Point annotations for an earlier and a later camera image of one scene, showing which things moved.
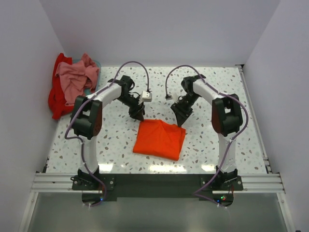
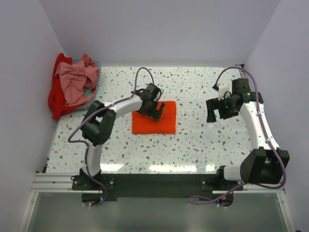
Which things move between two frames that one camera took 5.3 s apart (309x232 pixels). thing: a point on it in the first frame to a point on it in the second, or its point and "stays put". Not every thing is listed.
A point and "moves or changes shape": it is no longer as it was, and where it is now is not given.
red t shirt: x=57 y=105 stays put
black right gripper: x=181 y=113 to x=215 y=104
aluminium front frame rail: x=252 y=183 stays put
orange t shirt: x=157 y=138 moves or changes shape
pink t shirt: x=77 y=78 stays put
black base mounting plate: x=100 y=188 stays put
